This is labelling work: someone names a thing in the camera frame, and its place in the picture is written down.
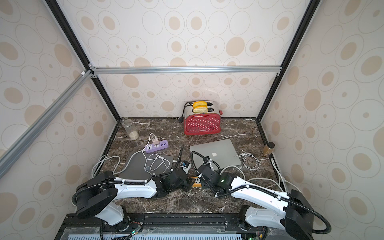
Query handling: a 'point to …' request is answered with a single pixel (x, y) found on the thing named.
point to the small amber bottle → (268, 148)
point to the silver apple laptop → (222, 152)
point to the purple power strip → (151, 148)
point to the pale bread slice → (200, 110)
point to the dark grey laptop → (139, 165)
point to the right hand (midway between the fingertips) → (204, 179)
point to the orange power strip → (197, 183)
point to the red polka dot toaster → (202, 123)
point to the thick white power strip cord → (267, 179)
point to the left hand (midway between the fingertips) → (195, 181)
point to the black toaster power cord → (181, 119)
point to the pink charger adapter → (155, 141)
